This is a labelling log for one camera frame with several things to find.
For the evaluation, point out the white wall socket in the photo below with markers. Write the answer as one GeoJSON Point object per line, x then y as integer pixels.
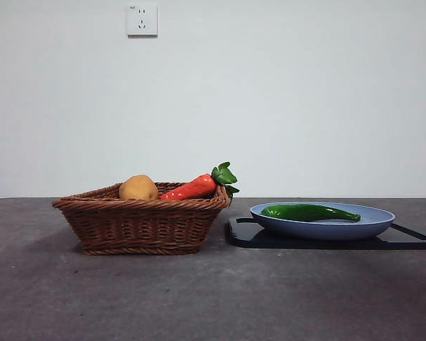
{"type": "Point", "coordinates": [142, 20]}

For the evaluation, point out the blue round plate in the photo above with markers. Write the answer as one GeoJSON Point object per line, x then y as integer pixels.
{"type": "Point", "coordinates": [323, 230]}

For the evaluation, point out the green pepper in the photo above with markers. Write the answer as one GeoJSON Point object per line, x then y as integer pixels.
{"type": "Point", "coordinates": [301, 212]}

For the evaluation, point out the black flat tray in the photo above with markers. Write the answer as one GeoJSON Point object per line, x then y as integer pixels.
{"type": "Point", "coordinates": [305, 244]}

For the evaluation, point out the brown potato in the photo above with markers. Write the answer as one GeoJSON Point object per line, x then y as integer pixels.
{"type": "Point", "coordinates": [138, 187]}

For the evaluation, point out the brown wicker basket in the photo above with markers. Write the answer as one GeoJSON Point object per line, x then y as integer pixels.
{"type": "Point", "coordinates": [138, 227]}

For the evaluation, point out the orange carrot with green leaves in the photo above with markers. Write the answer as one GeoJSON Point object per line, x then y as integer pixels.
{"type": "Point", "coordinates": [195, 186]}

